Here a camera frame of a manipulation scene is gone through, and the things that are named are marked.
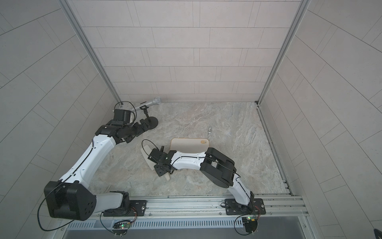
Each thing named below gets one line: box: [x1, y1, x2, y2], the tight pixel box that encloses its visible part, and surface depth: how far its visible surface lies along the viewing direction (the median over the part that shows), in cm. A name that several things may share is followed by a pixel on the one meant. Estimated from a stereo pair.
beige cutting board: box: [170, 138, 210, 153], surface depth 96 cm
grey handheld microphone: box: [131, 96, 162, 112], surface depth 88 cm
